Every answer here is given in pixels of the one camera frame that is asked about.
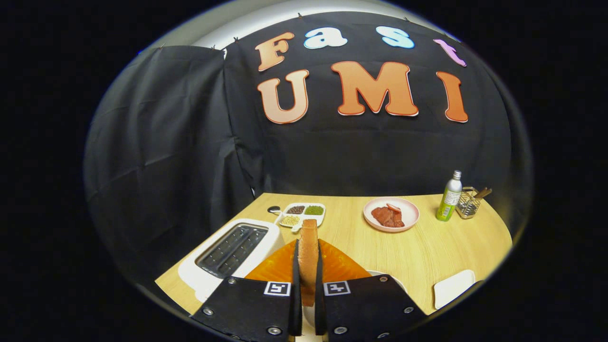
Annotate red meat slices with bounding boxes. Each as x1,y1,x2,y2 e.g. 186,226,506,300
371,203,405,228

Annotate pink plate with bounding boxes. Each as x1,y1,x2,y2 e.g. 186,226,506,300
363,197,420,233

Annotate white divided condiment dish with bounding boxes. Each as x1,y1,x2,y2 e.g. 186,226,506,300
277,203,326,232

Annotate metal wire utensil holder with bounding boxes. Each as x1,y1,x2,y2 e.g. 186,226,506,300
456,187,481,219

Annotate black backdrop cloth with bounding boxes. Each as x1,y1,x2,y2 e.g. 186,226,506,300
83,10,532,285

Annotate rectangular white plate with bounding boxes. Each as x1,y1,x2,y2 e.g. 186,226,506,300
433,269,476,310

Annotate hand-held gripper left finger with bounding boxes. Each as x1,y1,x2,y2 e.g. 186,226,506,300
190,239,303,342

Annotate green label metal bottle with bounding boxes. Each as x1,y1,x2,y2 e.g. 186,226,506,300
436,170,463,222

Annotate round white plate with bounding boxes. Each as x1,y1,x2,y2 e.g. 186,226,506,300
304,270,407,336

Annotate white toaster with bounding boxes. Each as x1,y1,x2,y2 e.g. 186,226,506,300
178,218,285,303

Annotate toasted bread slice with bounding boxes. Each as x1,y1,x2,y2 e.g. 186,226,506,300
298,219,320,307

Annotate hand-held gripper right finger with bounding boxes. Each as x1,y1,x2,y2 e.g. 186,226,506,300
313,239,428,342

